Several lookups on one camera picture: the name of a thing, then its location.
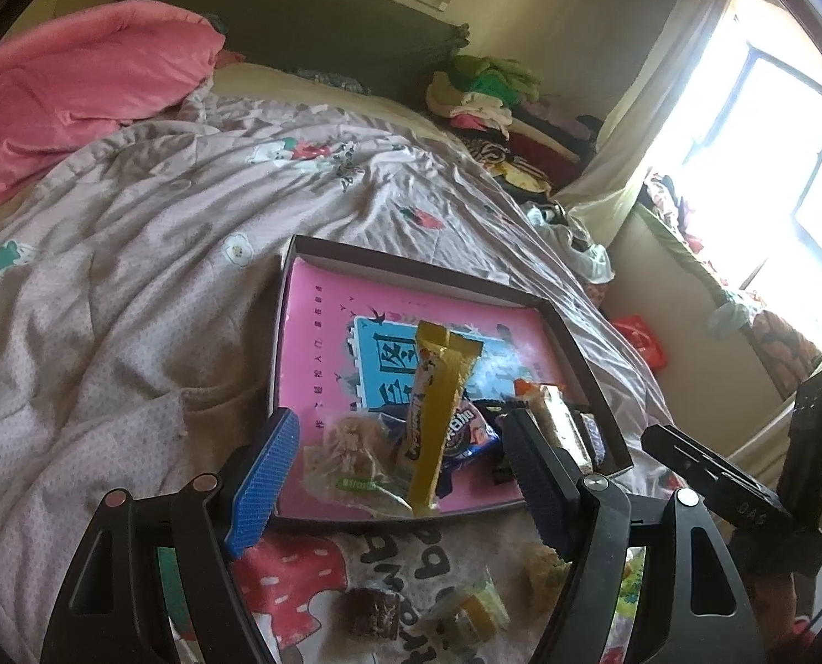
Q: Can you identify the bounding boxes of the orange wafer biscuit packet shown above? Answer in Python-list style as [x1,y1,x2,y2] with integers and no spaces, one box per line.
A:
[513,379,594,474]

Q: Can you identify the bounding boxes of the blue Oreo cookie packet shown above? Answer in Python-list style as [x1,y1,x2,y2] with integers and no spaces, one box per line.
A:
[379,396,506,479]

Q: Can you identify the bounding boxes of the clear packet pink candy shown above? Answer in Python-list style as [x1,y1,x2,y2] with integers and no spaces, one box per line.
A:
[301,411,413,518]

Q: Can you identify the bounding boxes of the brown cake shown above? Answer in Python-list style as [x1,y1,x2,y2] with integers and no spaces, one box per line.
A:
[341,586,400,641]

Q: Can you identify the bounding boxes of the dark green seaweed snack packet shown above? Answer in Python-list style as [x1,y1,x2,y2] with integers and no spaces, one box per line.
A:
[523,544,570,611]

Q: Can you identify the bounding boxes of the light green snack packet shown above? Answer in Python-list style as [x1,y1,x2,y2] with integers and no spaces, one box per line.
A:
[613,547,647,620]

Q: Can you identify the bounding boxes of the black chocolate snack packet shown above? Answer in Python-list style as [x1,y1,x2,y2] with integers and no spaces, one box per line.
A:
[575,412,607,469]

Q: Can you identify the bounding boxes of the small yellow green snack packet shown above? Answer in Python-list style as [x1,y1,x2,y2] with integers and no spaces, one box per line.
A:
[420,569,510,658]

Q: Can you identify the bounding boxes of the clothes on window sill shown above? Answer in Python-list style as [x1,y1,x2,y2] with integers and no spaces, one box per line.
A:
[633,174,822,399]

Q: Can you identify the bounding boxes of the red plastic bag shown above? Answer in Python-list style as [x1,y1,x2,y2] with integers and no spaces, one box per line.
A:
[611,315,669,372]

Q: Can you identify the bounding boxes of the shallow brown cardboard box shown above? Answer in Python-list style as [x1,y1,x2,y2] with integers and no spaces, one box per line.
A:
[270,235,632,525]

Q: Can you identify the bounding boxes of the strawberry print bed cover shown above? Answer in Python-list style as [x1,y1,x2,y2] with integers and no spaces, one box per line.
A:
[0,93,669,662]

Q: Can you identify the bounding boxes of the white plastic bag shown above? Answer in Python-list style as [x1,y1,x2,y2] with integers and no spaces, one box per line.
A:
[522,203,615,285]

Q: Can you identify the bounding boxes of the cream curtain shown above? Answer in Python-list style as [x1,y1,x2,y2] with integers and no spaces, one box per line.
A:
[558,0,731,246]

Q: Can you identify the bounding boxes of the pile of folded clothes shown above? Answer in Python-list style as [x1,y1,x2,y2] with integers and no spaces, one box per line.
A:
[424,55,603,204]

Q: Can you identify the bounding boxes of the pink folded quilt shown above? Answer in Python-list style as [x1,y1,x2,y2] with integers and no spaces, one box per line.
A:
[0,0,225,205]

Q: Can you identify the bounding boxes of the dark grey headboard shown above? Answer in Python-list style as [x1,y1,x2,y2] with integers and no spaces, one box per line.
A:
[158,0,470,108]

